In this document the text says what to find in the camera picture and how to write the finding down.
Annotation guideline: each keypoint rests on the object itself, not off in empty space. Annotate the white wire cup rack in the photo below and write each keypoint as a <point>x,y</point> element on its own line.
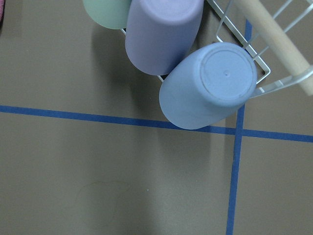
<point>247,43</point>

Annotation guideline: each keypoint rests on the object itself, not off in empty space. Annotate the blue plastic cup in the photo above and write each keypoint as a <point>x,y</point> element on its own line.
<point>209,85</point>

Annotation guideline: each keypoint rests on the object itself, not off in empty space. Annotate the purple plastic cup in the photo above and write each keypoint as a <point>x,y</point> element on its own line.
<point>159,33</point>

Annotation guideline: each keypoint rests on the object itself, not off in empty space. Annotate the green plastic cup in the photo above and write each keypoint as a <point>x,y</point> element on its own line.
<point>111,14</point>

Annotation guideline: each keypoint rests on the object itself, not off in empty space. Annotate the pink folded cloth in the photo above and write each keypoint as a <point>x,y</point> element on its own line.
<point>2,7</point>

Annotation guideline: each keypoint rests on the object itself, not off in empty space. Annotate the wooden rack handle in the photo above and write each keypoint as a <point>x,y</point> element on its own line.
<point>301,72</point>

